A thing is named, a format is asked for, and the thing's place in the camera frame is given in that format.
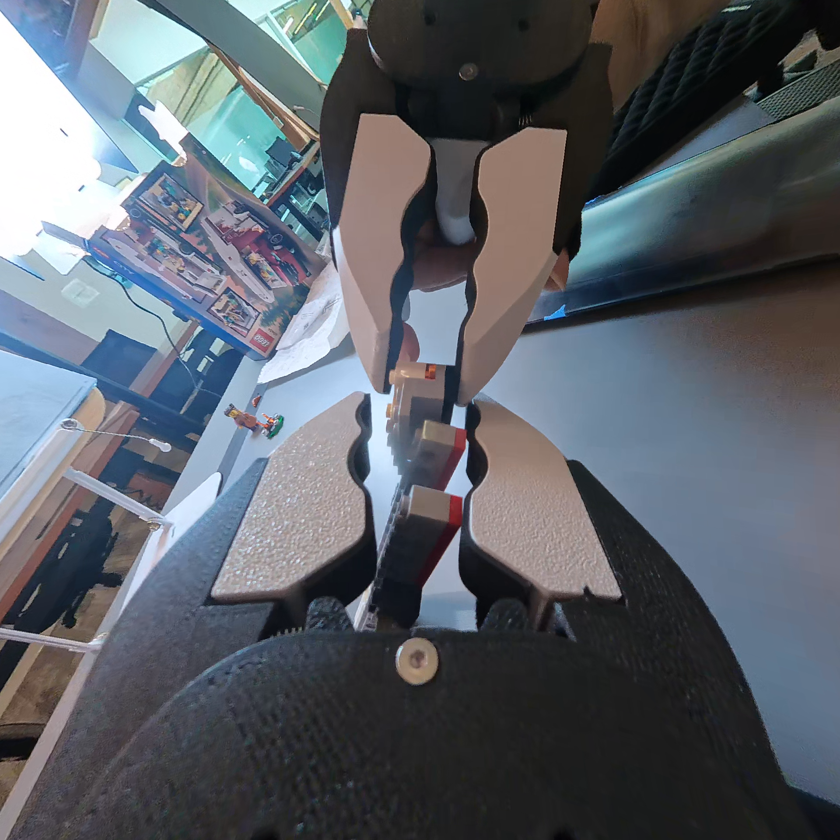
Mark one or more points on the black quilted panel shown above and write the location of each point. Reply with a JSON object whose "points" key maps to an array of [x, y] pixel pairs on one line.
{"points": [[709, 79]]}

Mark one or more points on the lego campfire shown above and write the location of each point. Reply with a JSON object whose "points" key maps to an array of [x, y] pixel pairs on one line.
{"points": [[272, 425]]}

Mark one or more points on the lego set box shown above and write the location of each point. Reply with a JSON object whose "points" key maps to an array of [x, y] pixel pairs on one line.
{"points": [[210, 249]]}

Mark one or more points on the black office chair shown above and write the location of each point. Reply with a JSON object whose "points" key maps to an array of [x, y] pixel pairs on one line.
{"points": [[72, 558]]}

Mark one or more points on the white printed paper bag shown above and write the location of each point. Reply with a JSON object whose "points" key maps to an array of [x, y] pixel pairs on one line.
{"points": [[308, 334]]}

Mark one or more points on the dark glossy panel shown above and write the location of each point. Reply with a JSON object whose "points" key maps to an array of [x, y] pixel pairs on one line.
{"points": [[722, 197]]}

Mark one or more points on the white book stand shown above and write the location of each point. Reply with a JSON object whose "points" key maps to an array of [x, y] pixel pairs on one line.
{"points": [[190, 518]]}

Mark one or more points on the blue tape piece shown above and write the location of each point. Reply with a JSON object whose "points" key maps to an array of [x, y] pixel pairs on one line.
{"points": [[544, 313]]}

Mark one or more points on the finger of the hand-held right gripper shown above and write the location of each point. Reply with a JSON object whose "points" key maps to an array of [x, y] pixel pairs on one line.
{"points": [[518, 223], [374, 216]]}

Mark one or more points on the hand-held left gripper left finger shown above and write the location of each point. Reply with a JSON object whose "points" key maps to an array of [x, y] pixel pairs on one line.
{"points": [[295, 518]]}

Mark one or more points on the person's right hand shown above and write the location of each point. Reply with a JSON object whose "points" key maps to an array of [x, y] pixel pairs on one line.
{"points": [[439, 269]]}

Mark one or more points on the white wall outlet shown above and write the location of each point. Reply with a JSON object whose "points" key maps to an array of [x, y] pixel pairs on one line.
{"points": [[79, 293]]}

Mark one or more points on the lego minifigure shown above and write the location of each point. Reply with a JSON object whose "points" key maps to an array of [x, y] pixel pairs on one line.
{"points": [[241, 418]]}

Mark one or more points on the grey lego beam frame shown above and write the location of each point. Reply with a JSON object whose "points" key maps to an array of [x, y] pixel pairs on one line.
{"points": [[426, 538]]}

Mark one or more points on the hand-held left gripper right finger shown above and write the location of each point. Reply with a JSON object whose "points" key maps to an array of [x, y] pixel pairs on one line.
{"points": [[538, 518]]}

